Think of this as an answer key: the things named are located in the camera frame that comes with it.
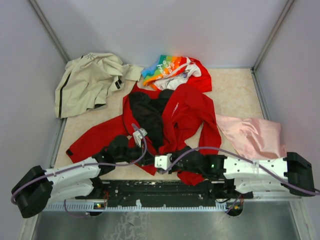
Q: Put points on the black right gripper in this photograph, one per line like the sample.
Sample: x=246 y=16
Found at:
x=173 y=169

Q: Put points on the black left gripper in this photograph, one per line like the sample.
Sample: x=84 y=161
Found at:
x=147 y=159

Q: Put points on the red jacket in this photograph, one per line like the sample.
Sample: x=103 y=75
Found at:
x=170 y=117

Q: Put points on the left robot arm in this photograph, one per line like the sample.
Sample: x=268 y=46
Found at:
x=41 y=187

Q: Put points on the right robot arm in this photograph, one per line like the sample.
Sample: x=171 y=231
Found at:
x=291 y=173

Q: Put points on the beige jacket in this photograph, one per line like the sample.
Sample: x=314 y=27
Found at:
x=89 y=80

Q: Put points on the pink satin cloth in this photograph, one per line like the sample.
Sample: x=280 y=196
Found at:
x=253 y=138

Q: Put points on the rainbow white red garment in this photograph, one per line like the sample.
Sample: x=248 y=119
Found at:
x=169 y=72

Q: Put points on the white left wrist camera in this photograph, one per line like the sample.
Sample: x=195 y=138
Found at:
x=138 y=136

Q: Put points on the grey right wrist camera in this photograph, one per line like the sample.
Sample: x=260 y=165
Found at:
x=162 y=161

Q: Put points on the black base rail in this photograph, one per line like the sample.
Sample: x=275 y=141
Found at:
x=159 y=193

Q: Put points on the right aluminium frame post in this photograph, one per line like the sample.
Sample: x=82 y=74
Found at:
x=275 y=30

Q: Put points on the aluminium frame post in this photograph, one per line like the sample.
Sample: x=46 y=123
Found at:
x=49 y=30
x=275 y=30

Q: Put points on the left aluminium frame post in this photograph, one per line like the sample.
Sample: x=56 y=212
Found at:
x=49 y=30

